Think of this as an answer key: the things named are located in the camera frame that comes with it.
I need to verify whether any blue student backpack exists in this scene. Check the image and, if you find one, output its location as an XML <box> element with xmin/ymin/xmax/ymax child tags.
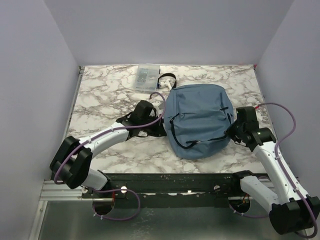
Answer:
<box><xmin>163</xmin><ymin>83</ymin><xmax>234</xmax><ymax>160</ymax></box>

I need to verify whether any aluminium frame rail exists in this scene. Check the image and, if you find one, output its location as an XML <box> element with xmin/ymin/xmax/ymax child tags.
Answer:
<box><xmin>38</xmin><ymin>177</ymin><xmax>276</xmax><ymax>201</ymax></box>

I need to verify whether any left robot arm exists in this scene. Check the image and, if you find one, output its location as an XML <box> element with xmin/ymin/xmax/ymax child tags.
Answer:
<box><xmin>49</xmin><ymin>100</ymin><xmax>166</xmax><ymax>198</ymax></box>

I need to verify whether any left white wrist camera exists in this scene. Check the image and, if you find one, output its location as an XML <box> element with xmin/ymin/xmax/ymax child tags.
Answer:
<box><xmin>152</xmin><ymin>100</ymin><xmax>165</xmax><ymax>117</ymax></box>

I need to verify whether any white earbud charger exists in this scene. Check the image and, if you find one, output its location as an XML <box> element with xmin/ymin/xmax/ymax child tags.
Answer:
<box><xmin>158</xmin><ymin>79</ymin><xmax>173</xmax><ymax>90</ymax></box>

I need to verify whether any clear plastic storage box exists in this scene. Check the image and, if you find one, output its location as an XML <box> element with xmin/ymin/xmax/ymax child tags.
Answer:
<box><xmin>133</xmin><ymin>64</ymin><xmax>160</xmax><ymax>92</ymax></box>

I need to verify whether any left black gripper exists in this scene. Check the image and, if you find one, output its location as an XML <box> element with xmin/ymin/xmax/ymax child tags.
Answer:
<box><xmin>141</xmin><ymin>114</ymin><xmax>168</xmax><ymax>138</ymax></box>

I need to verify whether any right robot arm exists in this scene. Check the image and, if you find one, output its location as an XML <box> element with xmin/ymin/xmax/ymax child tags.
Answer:
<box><xmin>226</xmin><ymin>106</ymin><xmax>320</xmax><ymax>239</ymax></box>

